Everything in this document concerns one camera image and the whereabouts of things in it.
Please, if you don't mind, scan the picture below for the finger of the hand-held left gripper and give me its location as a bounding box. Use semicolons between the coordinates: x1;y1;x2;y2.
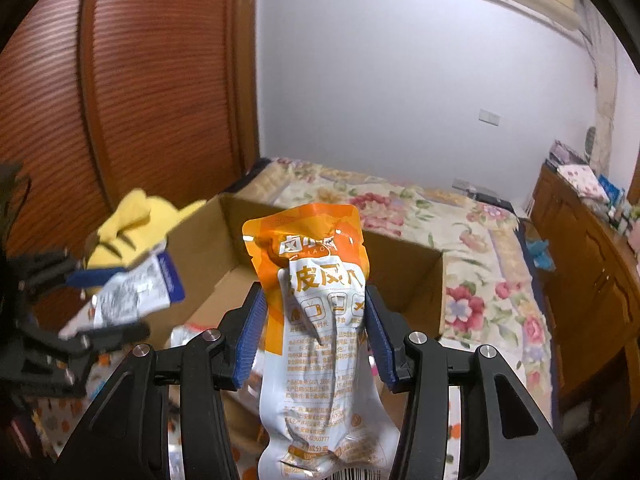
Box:
57;320;152;362
19;248;126;292

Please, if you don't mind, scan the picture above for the orange white snack packet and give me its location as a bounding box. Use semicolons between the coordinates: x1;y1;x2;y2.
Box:
242;203;401;480

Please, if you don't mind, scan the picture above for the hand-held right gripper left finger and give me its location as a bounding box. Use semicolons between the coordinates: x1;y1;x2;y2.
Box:
57;282;268;480

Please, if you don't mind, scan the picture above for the blue cloth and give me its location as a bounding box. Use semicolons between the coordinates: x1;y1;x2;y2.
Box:
525;240;556;271

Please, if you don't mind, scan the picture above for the white blue snack packet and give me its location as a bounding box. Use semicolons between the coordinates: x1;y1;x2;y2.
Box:
60;252;186;336

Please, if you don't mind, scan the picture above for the brown wooden cabinet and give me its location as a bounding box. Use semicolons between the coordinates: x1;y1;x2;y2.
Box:
530;162;640;431

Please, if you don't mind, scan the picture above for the yellow plush toy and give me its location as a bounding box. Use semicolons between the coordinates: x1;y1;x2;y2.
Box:
82;189;208;268

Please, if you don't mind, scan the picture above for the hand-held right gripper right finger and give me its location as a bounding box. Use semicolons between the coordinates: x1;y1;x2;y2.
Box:
364;285;578;480

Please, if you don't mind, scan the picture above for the wrapped air conditioner pipe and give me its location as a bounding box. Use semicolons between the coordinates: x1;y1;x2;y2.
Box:
580;10;618;171

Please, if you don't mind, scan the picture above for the folded floral cloth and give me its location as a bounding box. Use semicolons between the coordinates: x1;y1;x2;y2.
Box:
557;162;606;201

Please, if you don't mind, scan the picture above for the brown wooden wardrobe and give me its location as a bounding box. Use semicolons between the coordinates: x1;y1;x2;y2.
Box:
0;0;261;321

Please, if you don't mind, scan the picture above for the brown cardboard box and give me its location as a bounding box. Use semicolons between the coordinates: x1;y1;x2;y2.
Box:
150;194;446;461

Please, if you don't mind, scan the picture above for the black flat device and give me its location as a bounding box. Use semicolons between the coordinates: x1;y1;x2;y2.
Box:
472;191;516;211

